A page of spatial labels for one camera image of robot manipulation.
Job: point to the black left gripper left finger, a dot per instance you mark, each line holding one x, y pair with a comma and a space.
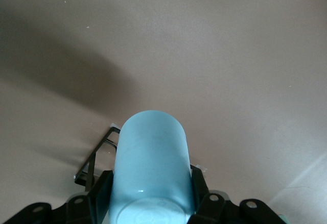
84, 208

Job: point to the light blue cup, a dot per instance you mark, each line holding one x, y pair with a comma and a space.
152, 157

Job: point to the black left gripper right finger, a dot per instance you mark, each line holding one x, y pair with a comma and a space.
214, 211

